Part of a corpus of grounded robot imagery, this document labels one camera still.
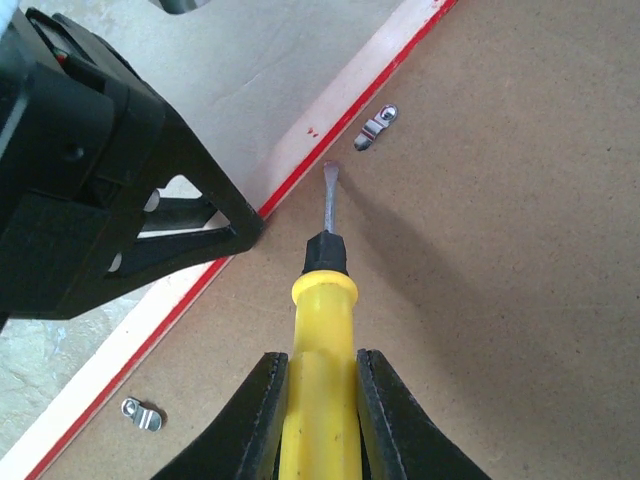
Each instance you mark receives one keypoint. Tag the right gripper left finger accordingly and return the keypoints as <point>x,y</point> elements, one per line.
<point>242,442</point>

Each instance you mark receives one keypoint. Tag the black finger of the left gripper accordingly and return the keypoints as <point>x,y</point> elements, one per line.
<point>183,209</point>

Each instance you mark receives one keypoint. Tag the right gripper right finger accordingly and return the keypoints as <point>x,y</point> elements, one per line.
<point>398,438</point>

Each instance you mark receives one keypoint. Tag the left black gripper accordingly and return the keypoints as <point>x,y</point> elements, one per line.
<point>78,127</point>

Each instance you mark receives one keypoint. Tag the yellow handled screwdriver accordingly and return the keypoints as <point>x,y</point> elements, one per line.
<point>321,432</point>

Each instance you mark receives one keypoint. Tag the red wooden picture frame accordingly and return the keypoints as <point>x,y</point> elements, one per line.
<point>269,182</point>

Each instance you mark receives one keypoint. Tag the metal retaining clip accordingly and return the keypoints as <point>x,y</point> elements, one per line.
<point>374,126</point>
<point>142,416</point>

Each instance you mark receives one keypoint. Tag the brown frame backing board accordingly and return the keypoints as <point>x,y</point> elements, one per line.
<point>493,233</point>

